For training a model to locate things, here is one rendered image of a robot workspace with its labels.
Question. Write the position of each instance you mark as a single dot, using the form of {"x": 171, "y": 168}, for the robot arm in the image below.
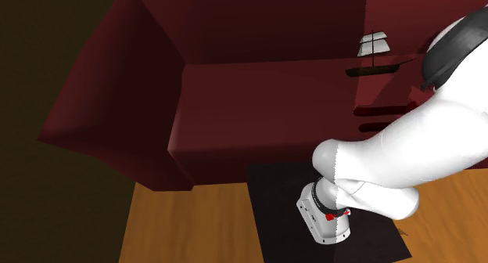
{"x": 419, "y": 147}

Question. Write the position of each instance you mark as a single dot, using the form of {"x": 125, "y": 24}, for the dark red sofa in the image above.
{"x": 244, "y": 113}

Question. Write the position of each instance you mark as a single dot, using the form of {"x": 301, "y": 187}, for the dark robot stand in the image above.
{"x": 278, "y": 208}

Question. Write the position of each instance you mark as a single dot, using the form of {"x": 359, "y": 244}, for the model sailing ship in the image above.
{"x": 373, "y": 68}

